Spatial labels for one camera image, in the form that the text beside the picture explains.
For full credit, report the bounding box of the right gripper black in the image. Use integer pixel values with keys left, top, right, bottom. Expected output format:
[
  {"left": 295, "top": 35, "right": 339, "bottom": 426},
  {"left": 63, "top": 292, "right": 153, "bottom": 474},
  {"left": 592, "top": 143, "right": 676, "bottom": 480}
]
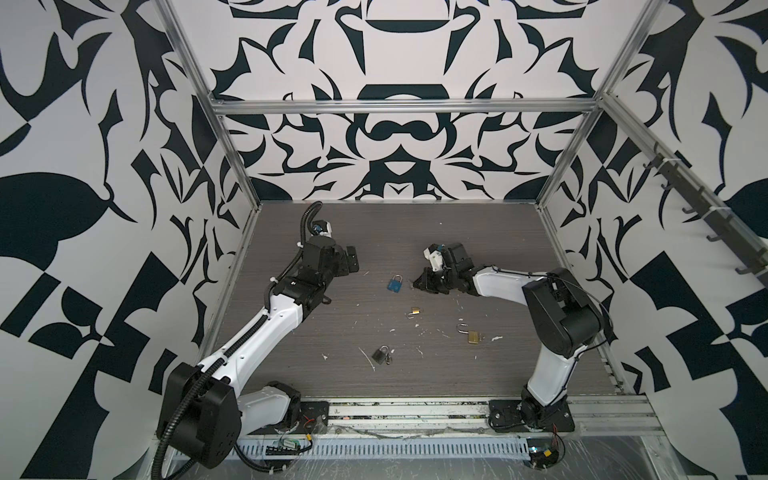
[{"left": 410, "top": 268, "right": 458, "bottom": 294}]

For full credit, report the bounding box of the blue padlock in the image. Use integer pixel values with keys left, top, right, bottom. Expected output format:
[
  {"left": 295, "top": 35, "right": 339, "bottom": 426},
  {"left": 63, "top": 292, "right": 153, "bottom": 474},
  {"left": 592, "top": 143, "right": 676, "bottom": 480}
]
[{"left": 387, "top": 274, "right": 403, "bottom": 293}]

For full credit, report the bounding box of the black padlock with keys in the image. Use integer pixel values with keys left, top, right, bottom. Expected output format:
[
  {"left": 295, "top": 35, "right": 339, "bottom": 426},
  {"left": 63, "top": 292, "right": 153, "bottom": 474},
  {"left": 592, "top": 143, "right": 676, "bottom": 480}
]
[{"left": 358, "top": 345, "right": 393, "bottom": 371}]

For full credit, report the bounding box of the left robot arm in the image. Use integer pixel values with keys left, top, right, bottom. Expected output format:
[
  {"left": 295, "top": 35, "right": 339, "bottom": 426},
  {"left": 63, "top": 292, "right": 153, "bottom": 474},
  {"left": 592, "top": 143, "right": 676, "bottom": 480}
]
[{"left": 150, "top": 201, "right": 359, "bottom": 479}]

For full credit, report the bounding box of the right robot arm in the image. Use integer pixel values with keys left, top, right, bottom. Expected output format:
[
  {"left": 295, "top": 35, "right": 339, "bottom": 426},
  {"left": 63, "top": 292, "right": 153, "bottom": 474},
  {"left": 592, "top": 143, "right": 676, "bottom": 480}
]
[{"left": 413, "top": 243, "right": 612, "bottom": 431}]

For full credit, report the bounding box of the large brass padlock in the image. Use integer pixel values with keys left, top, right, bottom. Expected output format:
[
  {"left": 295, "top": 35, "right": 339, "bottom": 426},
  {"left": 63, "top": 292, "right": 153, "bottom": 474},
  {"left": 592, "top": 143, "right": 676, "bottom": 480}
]
[{"left": 457, "top": 323, "right": 483, "bottom": 345}]

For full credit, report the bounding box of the left green circuit board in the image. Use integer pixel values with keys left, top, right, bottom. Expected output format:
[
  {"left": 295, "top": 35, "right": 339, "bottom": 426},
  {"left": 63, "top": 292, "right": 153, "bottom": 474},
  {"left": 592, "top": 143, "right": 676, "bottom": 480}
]
[{"left": 264, "top": 435, "right": 314, "bottom": 456}]

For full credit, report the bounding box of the green circuit board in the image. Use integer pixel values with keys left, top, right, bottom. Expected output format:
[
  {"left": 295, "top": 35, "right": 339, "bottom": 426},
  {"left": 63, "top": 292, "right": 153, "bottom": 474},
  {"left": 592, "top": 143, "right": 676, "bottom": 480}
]
[
  {"left": 264, "top": 435, "right": 314, "bottom": 456},
  {"left": 525, "top": 439, "right": 563, "bottom": 470}
]

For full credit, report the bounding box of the right green circuit board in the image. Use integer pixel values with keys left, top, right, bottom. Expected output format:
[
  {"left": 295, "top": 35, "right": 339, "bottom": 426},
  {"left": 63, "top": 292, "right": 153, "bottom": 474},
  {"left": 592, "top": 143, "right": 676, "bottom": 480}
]
[{"left": 525, "top": 439, "right": 563, "bottom": 470}]

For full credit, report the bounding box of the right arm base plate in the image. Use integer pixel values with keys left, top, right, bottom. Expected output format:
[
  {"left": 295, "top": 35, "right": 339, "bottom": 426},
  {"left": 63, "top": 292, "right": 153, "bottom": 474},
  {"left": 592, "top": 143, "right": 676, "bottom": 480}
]
[{"left": 488, "top": 398, "right": 576, "bottom": 433}]

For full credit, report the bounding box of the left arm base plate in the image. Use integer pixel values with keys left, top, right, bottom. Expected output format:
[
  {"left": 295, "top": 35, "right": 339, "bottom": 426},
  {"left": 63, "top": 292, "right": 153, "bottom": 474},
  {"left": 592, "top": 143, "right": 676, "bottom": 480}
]
[{"left": 299, "top": 400, "right": 330, "bottom": 431}]

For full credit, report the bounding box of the white slotted cable duct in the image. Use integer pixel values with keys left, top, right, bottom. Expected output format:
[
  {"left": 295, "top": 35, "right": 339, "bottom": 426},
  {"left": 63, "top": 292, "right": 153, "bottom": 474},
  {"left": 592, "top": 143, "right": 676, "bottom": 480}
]
[{"left": 240, "top": 437, "right": 530, "bottom": 460}]

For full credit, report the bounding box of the aluminium mounting rail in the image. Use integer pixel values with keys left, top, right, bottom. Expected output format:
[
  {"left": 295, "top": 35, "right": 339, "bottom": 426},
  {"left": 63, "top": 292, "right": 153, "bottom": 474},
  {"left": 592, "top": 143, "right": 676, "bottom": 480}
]
[{"left": 239, "top": 394, "right": 661, "bottom": 439}]

